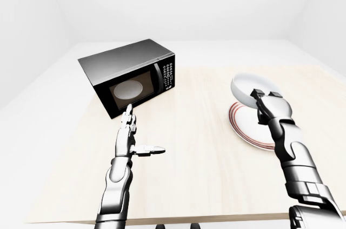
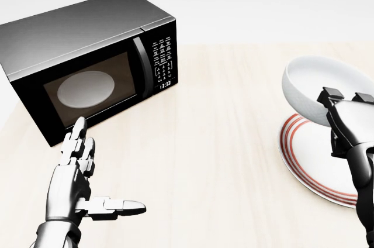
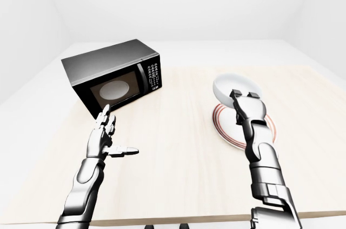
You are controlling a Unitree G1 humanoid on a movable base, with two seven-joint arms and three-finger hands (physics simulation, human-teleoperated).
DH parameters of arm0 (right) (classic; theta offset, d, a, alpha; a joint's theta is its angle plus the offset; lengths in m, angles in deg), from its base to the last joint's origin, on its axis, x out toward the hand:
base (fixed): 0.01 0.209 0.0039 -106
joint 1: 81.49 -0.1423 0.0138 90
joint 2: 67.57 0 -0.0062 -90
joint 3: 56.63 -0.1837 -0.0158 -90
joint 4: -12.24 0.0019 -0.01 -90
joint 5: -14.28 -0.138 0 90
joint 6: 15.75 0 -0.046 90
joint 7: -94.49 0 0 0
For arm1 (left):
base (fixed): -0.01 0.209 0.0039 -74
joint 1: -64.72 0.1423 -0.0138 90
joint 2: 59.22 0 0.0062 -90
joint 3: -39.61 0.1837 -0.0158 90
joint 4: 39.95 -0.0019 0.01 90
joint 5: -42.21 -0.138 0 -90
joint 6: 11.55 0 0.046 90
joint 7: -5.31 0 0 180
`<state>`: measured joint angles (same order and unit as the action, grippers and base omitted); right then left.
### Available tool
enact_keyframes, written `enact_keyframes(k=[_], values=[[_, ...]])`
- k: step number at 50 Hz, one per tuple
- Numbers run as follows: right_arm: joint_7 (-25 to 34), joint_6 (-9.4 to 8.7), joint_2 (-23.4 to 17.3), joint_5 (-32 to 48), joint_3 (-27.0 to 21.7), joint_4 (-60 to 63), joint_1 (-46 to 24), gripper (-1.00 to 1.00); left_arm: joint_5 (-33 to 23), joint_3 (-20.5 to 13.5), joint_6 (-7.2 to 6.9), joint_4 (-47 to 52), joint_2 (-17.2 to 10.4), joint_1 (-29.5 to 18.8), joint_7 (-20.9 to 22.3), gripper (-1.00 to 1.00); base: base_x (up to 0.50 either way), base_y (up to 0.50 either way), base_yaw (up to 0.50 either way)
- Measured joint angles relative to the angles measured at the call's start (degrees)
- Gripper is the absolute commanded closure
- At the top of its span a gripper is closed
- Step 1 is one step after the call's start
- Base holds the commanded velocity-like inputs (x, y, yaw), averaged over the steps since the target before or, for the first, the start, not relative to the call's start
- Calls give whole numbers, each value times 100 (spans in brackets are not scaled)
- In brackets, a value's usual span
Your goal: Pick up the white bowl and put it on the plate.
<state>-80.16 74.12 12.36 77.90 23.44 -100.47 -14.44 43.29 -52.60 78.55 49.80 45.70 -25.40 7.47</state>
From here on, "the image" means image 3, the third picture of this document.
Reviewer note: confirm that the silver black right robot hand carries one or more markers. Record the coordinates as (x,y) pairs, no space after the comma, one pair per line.
(252,110)

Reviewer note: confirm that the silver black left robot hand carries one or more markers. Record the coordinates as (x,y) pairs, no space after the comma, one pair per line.
(96,140)

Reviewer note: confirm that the white bowl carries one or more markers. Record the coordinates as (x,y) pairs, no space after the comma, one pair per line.
(224,86)

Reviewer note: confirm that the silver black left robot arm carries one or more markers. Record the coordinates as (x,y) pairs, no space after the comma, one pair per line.
(81,185)

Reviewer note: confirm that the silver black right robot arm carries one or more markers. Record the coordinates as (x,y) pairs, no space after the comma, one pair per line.
(266,172)

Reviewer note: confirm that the white plate with red rings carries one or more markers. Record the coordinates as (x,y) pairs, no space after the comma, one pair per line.
(225,125)

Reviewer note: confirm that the pale round microwave turntable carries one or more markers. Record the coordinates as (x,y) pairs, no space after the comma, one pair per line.
(114,90)

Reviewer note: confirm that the black microwave oven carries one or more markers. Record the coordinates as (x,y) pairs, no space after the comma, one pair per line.
(108,59)

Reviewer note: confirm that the small dark shape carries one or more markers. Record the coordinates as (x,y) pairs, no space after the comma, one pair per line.
(184,226)
(149,227)

